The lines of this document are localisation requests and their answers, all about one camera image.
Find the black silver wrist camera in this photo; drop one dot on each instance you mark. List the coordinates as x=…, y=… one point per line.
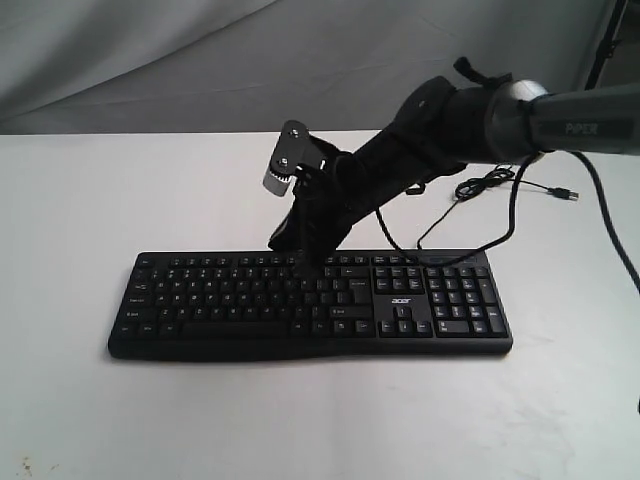
x=295, y=148

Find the black Acer keyboard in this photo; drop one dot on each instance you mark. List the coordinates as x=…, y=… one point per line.
x=256, y=306

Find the black tripod stand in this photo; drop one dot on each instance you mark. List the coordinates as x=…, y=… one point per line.
x=602, y=46

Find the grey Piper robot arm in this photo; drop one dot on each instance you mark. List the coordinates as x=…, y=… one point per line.
x=438, y=131

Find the grey backdrop cloth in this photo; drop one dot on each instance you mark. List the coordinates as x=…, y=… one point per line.
x=223, y=66

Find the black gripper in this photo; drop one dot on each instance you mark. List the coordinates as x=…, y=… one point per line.
x=349, y=186

